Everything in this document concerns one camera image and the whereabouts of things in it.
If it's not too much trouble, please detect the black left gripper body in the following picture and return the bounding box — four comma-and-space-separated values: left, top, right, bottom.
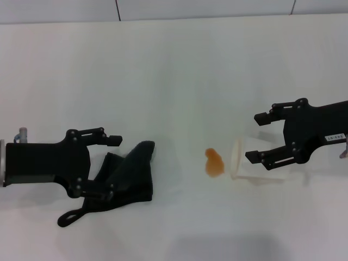
5, 129, 92, 198

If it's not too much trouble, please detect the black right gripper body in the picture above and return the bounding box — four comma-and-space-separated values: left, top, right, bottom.
282, 100, 348, 164

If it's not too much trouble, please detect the dark rag with loop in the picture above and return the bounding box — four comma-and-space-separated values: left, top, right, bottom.
57, 140, 156, 228

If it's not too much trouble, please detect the orange liquid stain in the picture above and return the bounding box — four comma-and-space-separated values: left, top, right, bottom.
204, 148, 226, 179

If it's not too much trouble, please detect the right gripper cable connector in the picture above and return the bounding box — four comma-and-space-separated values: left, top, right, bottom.
338, 133, 348, 160

